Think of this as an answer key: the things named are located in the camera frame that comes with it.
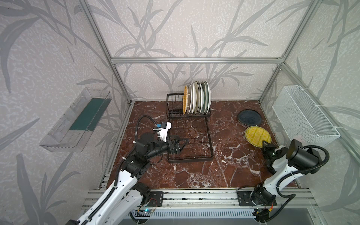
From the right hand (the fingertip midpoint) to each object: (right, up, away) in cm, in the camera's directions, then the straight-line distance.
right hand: (262, 140), depth 94 cm
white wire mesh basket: (+5, +16, -27) cm, 31 cm away
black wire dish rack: (-46, +8, +8) cm, 47 cm away
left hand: (-53, +6, -27) cm, 60 cm away
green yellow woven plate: (-3, +3, +5) cm, 6 cm away
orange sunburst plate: (-50, +27, -19) cm, 59 cm away
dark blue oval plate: (-2, +15, +15) cm, 21 cm away
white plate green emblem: (-47, +27, -20) cm, 58 cm away
